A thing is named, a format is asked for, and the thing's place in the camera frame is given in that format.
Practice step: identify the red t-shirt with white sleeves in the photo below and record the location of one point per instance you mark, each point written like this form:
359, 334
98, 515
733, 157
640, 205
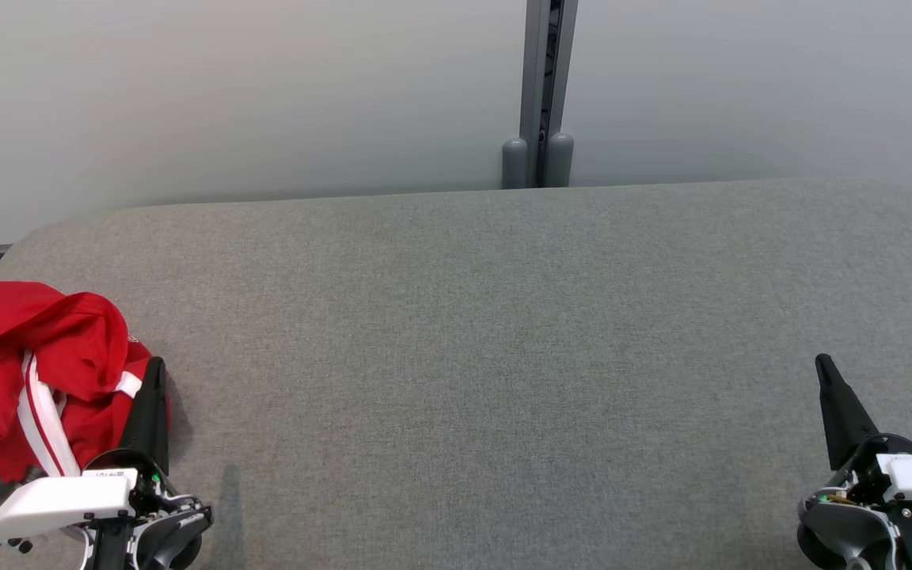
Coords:
28, 317

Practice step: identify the grey metal partition post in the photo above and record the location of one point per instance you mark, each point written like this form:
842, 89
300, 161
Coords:
533, 79

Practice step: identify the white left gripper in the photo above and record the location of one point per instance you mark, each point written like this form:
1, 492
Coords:
60, 503

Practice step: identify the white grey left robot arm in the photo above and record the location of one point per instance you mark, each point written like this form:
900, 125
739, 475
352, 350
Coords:
179, 530

